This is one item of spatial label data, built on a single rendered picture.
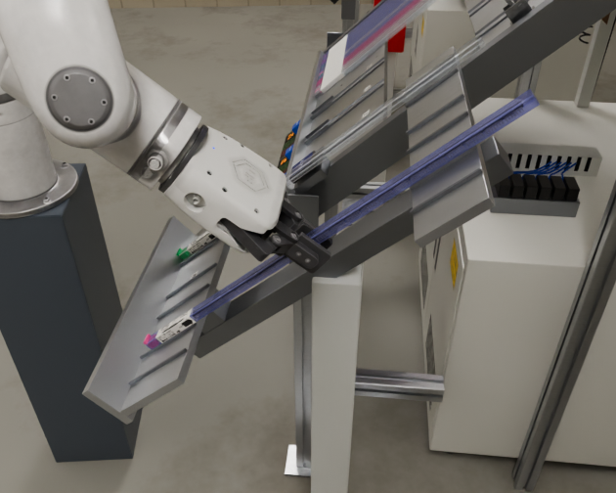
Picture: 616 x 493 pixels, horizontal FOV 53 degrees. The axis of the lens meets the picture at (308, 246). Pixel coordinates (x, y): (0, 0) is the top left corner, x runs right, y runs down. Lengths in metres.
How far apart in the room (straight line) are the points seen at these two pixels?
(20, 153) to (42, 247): 0.17
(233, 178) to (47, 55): 0.19
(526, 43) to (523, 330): 0.55
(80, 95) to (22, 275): 0.77
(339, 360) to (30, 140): 0.63
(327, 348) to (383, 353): 0.97
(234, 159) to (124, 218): 1.78
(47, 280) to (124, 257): 0.96
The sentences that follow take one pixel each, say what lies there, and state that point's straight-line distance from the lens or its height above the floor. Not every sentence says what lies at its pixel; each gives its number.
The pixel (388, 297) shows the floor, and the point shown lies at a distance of 1.94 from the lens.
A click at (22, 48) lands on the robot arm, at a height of 1.14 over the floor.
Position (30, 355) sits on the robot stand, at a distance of 1.37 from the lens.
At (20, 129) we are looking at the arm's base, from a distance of 1.11.
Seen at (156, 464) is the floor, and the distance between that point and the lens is 1.58.
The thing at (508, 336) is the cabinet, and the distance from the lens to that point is 1.24.
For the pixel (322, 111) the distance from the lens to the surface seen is 1.30.
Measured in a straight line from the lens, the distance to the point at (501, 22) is 1.01.
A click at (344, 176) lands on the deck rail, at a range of 1.01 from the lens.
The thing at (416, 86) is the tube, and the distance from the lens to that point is 0.75.
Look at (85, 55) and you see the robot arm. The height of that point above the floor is 1.13.
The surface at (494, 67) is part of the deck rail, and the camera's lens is 0.94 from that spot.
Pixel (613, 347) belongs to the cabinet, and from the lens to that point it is 1.31.
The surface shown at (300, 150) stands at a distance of 1.18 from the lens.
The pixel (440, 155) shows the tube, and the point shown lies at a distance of 0.56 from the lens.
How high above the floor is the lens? 1.29
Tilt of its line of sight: 37 degrees down
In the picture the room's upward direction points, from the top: straight up
